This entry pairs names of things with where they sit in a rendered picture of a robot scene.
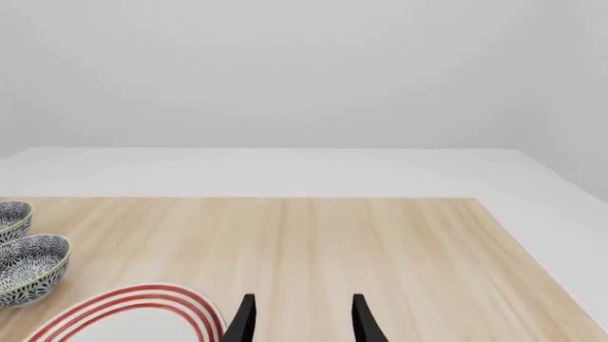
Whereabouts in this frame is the white plate with red rings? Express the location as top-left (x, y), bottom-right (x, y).
top-left (21, 281), bottom-right (225, 342)

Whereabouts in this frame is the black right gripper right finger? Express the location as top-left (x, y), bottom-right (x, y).
top-left (351, 293), bottom-right (390, 342)

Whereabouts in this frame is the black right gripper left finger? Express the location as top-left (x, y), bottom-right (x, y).
top-left (222, 293), bottom-right (257, 342)

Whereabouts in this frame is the black patterned bowl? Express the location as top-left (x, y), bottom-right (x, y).
top-left (0, 200), bottom-right (33, 245)
top-left (0, 234), bottom-right (71, 308)

